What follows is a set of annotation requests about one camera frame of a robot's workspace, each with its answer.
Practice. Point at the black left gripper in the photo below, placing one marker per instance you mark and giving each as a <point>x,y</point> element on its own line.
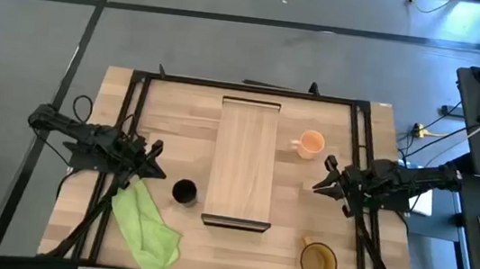
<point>132,155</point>

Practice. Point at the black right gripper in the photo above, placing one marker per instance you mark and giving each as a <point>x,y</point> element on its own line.
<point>352,185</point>

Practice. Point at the orange ceramic mug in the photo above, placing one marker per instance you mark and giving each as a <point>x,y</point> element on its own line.
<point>310,144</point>

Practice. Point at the amber glass mug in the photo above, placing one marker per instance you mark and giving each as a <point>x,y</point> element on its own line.
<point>319,262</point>

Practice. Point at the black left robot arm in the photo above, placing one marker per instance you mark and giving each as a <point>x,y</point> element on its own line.
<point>86,133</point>

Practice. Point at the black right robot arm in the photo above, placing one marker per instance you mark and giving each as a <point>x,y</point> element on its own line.
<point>416,175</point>

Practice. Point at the black cup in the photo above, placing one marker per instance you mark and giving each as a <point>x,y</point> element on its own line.
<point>184,191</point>

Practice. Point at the green microfibre cloth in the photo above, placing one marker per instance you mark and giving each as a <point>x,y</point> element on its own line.
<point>145,228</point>

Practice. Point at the wooden board rack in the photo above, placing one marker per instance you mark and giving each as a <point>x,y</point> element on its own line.
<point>243,164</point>

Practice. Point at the white paper sheet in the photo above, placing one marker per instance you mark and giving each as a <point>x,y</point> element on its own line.
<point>423,204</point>

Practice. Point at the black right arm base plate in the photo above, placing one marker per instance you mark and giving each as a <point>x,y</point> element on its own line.
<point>390,203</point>

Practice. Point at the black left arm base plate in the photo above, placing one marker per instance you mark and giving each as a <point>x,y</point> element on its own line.
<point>78,159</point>

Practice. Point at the black aluminium table frame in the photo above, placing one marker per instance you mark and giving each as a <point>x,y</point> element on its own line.
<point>245,87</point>

